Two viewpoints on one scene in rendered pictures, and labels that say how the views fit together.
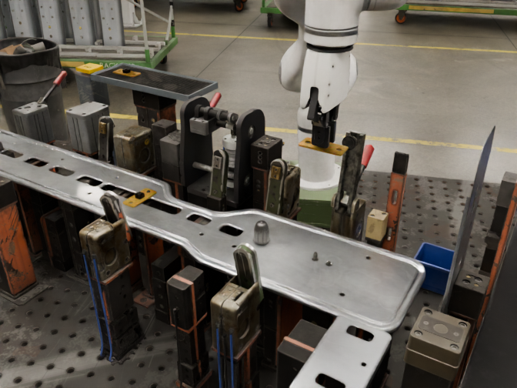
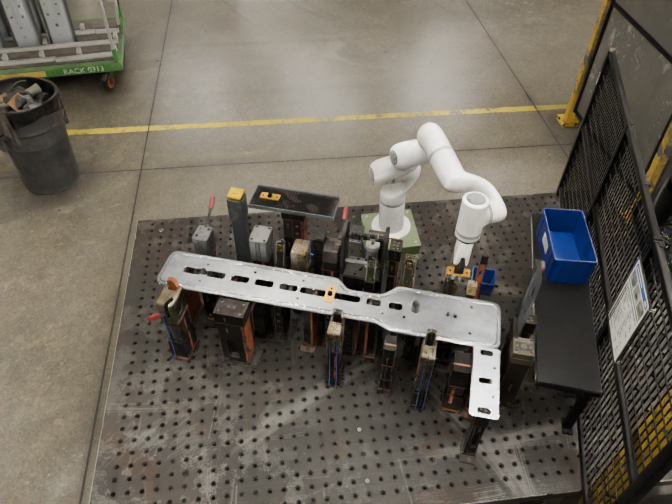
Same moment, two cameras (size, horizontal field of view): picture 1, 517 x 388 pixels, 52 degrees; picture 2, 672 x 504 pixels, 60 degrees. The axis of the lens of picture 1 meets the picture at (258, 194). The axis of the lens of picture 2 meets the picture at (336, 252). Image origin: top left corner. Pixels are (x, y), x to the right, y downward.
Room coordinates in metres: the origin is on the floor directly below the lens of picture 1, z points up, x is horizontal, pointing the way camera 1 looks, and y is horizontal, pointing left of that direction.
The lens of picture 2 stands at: (-0.32, 0.78, 2.79)
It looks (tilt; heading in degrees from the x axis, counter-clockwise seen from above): 46 degrees down; 340
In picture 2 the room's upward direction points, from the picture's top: 1 degrees clockwise
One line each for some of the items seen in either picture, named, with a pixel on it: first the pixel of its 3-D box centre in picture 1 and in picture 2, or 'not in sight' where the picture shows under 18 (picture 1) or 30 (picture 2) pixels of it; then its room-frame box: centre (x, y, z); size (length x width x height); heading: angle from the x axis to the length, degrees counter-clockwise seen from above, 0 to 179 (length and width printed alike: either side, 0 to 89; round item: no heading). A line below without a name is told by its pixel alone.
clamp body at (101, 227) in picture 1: (113, 289); (335, 351); (0.92, 0.32, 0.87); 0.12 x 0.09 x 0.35; 149
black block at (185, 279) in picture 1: (191, 332); (388, 364); (0.81, 0.14, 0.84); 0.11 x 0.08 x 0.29; 149
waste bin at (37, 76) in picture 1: (31, 95); (36, 138); (3.60, 1.61, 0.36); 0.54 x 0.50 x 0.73; 168
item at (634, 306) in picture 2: not in sight; (629, 311); (0.48, -0.53, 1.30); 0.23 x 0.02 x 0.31; 149
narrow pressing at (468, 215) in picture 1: (465, 229); (528, 301); (0.71, -0.33, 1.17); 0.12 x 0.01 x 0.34; 149
